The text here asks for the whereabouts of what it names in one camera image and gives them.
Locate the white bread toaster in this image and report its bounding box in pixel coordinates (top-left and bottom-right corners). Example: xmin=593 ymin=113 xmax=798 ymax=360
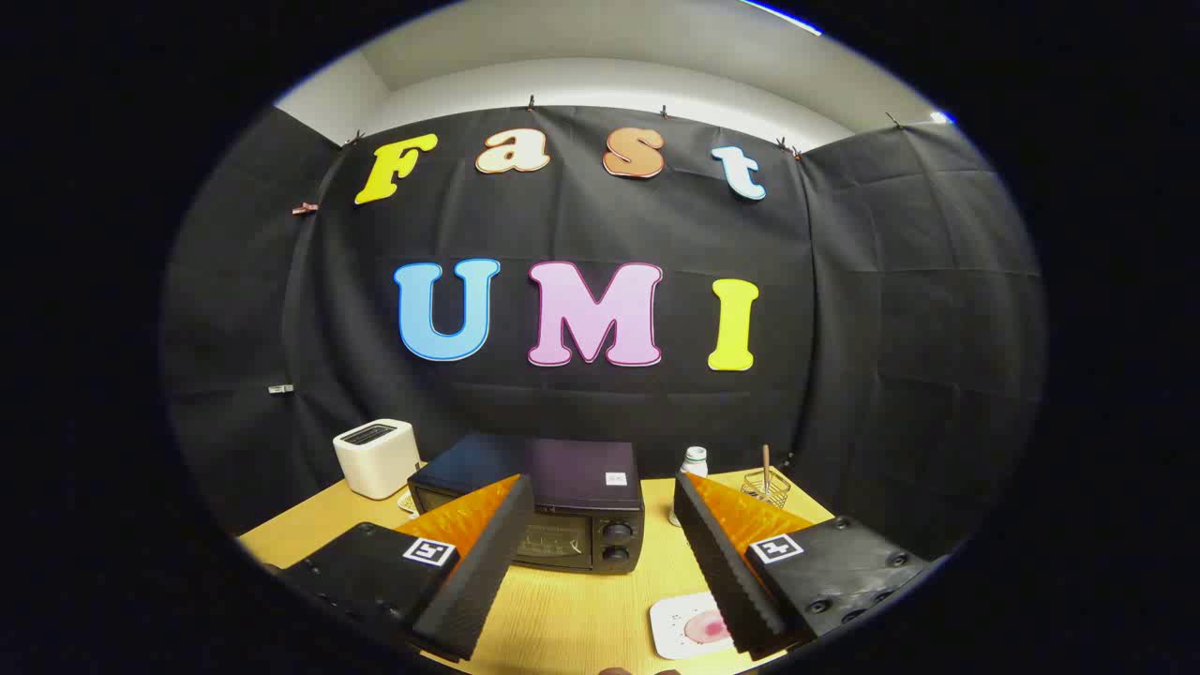
xmin=333 ymin=419 xmax=422 ymax=501

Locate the metal wire holder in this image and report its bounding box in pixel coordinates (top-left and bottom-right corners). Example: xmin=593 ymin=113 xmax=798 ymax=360
xmin=741 ymin=469 xmax=791 ymax=510

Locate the white square plate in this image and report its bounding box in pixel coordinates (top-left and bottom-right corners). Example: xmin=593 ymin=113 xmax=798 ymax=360
xmin=649 ymin=592 xmax=737 ymax=661

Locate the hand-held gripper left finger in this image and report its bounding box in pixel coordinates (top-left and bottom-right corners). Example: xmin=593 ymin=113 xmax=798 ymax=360
xmin=277 ymin=473 xmax=537 ymax=662

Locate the white bottle with green cap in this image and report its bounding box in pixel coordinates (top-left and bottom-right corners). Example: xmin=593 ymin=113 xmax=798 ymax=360
xmin=668 ymin=446 xmax=710 ymax=528

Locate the pink ham slice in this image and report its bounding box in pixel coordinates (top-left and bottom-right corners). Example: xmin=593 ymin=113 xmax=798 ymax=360
xmin=684 ymin=609 xmax=732 ymax=645

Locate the black toaster oven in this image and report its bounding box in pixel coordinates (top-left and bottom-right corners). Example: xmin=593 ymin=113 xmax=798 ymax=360
xmin=407 ymin=431 xmax=646 ymax=575

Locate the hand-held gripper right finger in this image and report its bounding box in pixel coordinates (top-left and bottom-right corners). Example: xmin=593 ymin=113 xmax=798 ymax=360
xmin=673 ymin=472 xmax=934 ymax=662

